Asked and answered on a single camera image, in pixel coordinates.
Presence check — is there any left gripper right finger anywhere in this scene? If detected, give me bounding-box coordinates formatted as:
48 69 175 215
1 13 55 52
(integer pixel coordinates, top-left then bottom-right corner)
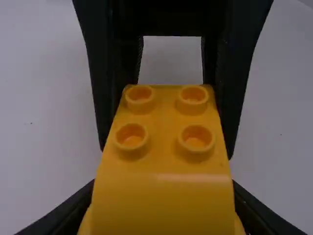
233 181 309 235

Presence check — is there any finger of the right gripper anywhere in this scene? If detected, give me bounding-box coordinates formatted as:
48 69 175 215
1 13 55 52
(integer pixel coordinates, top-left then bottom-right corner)
201 0 273 160
72 0 144 152

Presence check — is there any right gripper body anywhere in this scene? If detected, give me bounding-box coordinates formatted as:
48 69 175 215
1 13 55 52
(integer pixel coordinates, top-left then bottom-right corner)
111 0 230 37

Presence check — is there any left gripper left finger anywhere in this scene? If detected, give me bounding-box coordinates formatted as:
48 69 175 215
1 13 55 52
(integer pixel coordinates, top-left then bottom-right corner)
17 178 96 235

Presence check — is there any yellow toy car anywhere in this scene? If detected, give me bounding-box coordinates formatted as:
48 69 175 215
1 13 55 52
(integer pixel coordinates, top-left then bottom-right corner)
78 84 245 235

